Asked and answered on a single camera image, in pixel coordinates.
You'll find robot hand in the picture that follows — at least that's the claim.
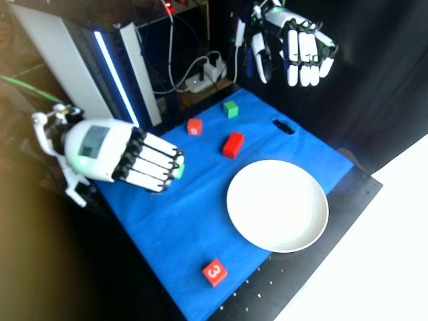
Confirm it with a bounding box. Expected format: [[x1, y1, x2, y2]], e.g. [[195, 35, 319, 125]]
[[251, 5, 338, 88], [63, 117, 186, 194]]

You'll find plain red cube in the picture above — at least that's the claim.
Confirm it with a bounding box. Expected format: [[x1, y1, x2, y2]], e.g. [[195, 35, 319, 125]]
[[222, 131, 245, 159]]

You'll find white round plate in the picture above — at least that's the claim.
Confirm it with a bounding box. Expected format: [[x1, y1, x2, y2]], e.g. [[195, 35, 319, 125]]
[[226, 159, 330, 253]]

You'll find white adapter box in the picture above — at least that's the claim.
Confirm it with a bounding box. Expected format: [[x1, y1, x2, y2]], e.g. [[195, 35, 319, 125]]
[[233, 19, 245, 48]]

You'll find small black object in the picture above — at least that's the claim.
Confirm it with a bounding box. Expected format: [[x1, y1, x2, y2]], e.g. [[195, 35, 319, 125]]
[[272, 118, 296, 135]]

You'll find white computer tower, blue light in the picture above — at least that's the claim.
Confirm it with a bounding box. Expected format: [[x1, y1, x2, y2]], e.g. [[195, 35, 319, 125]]
[[9, 3, 163, 128]]

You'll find black curtain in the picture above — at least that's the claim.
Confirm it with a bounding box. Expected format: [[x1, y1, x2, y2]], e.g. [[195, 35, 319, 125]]
[[284, 0, 428, 168]]

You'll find small red number cube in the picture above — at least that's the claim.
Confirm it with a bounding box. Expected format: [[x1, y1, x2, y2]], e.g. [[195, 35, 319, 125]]
[[186, 118, 203, 136]]

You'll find white power strip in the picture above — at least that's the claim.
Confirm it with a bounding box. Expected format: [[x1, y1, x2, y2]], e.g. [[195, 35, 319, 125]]
[[185, 55, 228, 94]]

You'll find blue cloth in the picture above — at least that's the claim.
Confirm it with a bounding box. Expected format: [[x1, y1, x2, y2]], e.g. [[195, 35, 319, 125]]
[[90, 87, 355, 321]]

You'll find red cube with number three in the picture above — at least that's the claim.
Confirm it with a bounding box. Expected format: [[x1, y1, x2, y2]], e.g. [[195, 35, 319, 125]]
[[201, 258, 229, 288]]

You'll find black perforated base board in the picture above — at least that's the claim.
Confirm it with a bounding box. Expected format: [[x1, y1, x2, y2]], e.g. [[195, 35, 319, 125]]
[[207, 167, 384, 321]]

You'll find green cable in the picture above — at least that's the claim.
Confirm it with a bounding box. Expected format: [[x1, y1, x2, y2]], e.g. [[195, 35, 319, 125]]
[[0, 75, 64, 104]]

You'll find white cable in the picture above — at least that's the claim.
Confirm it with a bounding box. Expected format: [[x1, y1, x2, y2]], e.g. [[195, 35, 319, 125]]
[[159, 0, 188, 93]]

